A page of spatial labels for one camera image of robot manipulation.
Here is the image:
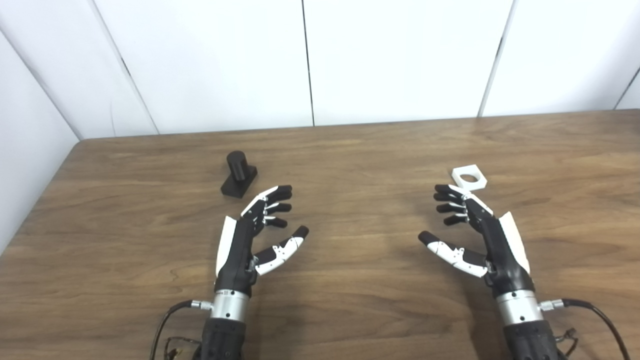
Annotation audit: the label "white and black right hand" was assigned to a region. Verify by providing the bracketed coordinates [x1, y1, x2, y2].
[418, 184, 536, 300]

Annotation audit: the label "white and black left hand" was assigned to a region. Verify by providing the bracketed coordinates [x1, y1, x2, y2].
[215, 185, 310, 297]

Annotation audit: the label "black peg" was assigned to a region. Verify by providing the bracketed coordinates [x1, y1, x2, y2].
[220, 150, 258, 199]

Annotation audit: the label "white square piece with hole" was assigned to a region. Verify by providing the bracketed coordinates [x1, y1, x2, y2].
[451, 163, 488, 191]

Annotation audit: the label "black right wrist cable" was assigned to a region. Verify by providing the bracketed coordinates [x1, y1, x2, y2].
[538, 298, 631, 360]

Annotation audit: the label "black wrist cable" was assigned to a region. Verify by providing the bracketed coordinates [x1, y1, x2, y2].
[538, 298, 631, 360]
[149, 299, 214, 360]

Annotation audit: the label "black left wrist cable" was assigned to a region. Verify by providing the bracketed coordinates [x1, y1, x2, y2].
[149, 299, 214, 360]

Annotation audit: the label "thin wires on right arm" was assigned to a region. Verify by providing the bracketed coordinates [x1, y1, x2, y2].
[555, 327, 580, 357]

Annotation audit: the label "thin wires on arm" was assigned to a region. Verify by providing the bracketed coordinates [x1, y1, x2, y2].
[165, 337, 203, 360]
[555, 327, 580, 357]

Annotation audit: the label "thin wires on left arm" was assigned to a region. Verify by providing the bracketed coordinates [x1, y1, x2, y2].
[165, 337, 203, 360]

